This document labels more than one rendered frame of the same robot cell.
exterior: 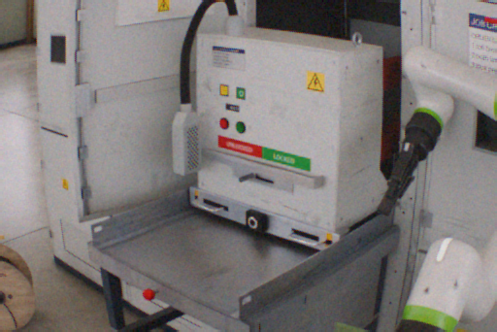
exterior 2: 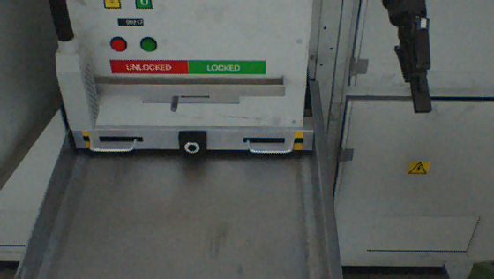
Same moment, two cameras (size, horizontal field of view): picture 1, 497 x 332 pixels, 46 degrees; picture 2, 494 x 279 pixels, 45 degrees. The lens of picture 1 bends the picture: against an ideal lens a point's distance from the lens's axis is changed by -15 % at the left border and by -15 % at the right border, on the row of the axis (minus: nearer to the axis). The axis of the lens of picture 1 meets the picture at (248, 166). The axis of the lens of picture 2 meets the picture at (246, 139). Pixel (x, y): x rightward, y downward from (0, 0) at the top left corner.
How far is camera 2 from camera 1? 1.05 m
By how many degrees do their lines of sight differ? 41
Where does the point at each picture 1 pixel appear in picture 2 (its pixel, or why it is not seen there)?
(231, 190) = (141, 117)
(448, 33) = not seen: outside the picture
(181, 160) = (84, 115)
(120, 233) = (41, 248)
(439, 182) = (377, 26)
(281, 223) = (227, 136)
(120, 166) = not seen: outside the picture
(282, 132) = (220, 38)
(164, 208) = (60, 173)
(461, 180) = not seen: hidden behind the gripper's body
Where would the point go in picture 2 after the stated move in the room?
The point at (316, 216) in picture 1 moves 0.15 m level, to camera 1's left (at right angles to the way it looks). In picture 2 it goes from (276, 117) to (222, 147)
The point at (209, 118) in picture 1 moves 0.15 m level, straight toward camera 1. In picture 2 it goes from (89, 42) to (132, 73)
